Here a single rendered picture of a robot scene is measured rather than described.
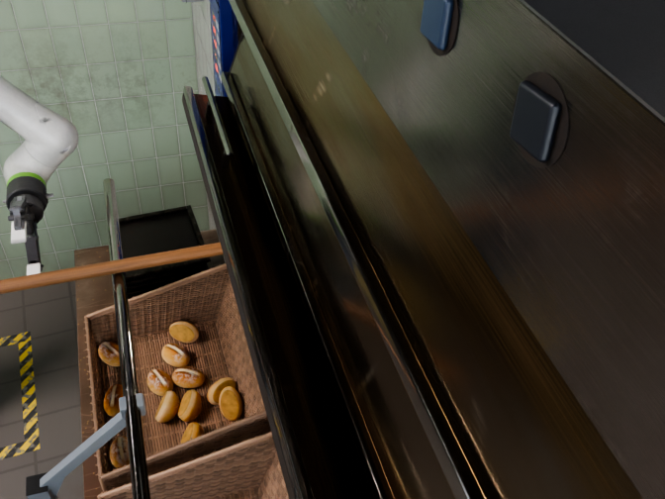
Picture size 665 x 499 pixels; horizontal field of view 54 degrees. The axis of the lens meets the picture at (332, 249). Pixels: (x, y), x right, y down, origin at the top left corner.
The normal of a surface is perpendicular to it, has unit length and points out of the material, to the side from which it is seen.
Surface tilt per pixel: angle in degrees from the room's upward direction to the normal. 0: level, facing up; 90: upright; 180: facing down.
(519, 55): 90
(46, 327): 0
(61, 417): 0
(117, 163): 90
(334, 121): 70
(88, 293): 0
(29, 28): 90
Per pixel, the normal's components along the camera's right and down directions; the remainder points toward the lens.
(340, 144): -0.87, -0.10
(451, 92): -0.95, 0.15
